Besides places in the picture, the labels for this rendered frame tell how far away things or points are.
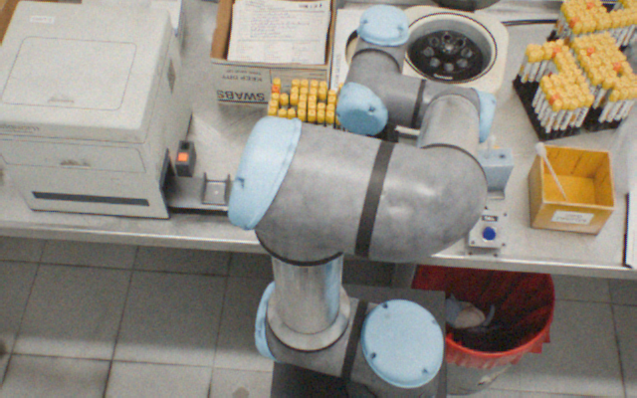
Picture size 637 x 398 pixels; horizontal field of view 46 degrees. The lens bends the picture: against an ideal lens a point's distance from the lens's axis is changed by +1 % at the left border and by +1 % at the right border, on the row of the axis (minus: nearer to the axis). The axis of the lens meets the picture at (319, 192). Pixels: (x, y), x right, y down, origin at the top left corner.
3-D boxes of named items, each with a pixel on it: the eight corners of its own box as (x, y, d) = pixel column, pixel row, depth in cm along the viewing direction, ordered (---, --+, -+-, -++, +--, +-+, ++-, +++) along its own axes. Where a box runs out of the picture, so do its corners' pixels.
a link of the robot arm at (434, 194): (513, 193, 64) (501, 75, 109) (386, 164, 65) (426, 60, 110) (479, 308, 69) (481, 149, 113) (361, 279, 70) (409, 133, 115)
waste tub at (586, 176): (529, 229, 147) (542, 202, 138) (527, 172, 154) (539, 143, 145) (599, 236, 146) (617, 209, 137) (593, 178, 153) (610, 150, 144)
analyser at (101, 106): (28, 211, 148) (-32, 115, 123) (64, 101, 163) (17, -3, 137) (183, 221, 147) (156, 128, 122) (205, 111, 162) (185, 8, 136)
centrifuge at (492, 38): (372, 132, 159) (377, 96, 148) (397, 33, 174) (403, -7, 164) (486, 154, 156) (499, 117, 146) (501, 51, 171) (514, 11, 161)
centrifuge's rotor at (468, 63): (402, 89, 158) (406, 66, 152) (414, 36, 166) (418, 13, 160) (475, 101, 157) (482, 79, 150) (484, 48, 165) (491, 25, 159)
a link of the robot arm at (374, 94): (412, 115, 103) (427, 58, 108) (332, 99, 104) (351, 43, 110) (405, 149, 109) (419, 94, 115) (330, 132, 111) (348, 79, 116)
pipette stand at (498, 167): (454, 201, 150) (463, 173, 141) (450, 171, 154) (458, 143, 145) (504, 199, 150) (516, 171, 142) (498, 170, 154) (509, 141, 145)
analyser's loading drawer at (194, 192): (151, 208, 146) (146, 194, 142) (157, 180, 150) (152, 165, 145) (256, 215, 145) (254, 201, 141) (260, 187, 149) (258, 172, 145)
